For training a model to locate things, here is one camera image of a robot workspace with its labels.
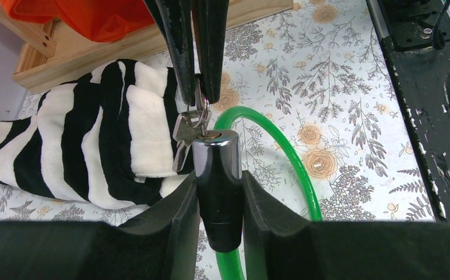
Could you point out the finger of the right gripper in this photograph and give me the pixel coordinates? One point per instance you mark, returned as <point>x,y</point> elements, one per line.
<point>173,18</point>
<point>211,20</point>

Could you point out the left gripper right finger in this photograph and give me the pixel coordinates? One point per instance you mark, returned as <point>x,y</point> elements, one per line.
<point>378,250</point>

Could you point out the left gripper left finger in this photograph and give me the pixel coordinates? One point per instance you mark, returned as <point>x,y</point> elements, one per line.
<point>159,243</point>

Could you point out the green cable lock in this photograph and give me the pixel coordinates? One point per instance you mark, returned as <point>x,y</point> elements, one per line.
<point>217,185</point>

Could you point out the cable lock keys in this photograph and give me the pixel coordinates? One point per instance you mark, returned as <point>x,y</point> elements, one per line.
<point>189,125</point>

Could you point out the orange t-shirt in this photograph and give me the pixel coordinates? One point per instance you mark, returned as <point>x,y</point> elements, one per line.
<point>101,21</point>

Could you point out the black white striped cloth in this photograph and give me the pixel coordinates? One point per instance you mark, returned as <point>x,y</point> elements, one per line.
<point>105,138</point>

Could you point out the wooden clothes rack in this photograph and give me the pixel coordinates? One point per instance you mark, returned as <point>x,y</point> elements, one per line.
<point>53,53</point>

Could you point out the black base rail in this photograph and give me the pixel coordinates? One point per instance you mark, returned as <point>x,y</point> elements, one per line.
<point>415,40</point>

